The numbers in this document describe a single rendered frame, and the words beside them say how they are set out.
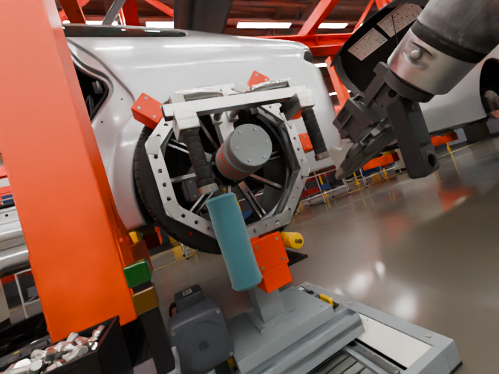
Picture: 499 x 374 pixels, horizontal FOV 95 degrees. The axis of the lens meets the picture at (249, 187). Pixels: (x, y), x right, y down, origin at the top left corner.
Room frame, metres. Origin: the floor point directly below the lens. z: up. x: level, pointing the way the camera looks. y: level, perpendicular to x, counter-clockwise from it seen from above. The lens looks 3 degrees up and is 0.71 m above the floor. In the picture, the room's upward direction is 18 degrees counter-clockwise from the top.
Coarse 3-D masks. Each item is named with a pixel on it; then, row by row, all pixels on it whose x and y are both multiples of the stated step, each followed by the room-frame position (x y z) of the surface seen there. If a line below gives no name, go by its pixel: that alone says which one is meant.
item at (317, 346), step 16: (336, 304) 0.97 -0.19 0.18; (336, 320) 0.92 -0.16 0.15; (352, 320) 0.88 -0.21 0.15; (304, 336) 0.87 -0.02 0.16; (320, 336) 0.83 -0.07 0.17; (336, 336) 0.85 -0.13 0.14; (352, 336) 0.88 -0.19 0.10; (288, 352) 0.84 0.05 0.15; (304, 352) 0.80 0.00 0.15; (320, 352) 0.82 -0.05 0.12; (256, 368) 0.79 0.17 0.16; (272, 368) 0.76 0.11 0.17; (288, 368) 0.78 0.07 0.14; (304, 368) 0.80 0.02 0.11
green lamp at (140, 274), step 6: (144, 258) 0.45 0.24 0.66; (132, 264) 0.42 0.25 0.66; (138, 264) 0.42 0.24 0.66; (144, 264) 0.42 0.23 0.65; (126, 270) 0.41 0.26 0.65; (132, 270) 0.42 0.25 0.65; (138, 270) 0.42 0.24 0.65; (144, 270) 0.42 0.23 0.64; (150, 270) 0.45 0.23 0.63; (126, 276) 0.41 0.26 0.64; (132, 276) 0.41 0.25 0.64; (138, 276) 0.42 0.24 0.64; (144, 276) 0.42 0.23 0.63; (150, 276) 0.43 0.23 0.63; (126, 282) 0.41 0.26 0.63; (132, 282) 0.41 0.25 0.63; (138, 282) 0.42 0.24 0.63; (144, 282) 0.42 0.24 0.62
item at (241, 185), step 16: (240, 112) 0.92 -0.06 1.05; (208, 128) 1.07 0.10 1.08; (272, 128) 0.94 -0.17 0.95; (176, 144) 0.82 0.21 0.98; (272, 144) 0.99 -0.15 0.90; (208, 160) 0.85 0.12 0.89; (272, 160) 0.96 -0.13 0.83; (288, 160) 0.94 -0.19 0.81; (192, 176) 0.82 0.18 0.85; (256, 176) 0.91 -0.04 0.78; (272, 176) 1.07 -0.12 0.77; (288, 176) 0.94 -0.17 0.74; (272, 192) 1.03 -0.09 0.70; (192, 208) 0.81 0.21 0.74; (256, 208) 0.89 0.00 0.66; (272, 208) 0.91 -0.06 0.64
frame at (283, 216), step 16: (272, 112) 0.85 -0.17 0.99; (160, 128) 0.70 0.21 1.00; (288, 128) 0.86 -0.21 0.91; (160, 144) 0.69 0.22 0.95; (288, 144) 0.90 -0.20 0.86; (160, 160) 0.69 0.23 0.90; (304, 160) 0.87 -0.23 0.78; (160, 176) 0.68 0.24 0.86; (304, 176) 0.86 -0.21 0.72; (160, 192) 0.68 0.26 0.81; (288, 192) 0.88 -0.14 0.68; (176, 208) 0.69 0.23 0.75; (288, 208) 0.84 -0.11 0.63; (192, 224) 0.70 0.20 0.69; (208, 224) 0.72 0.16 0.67; (256, 224) 0.77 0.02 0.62; (272, 224) 0.79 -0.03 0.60
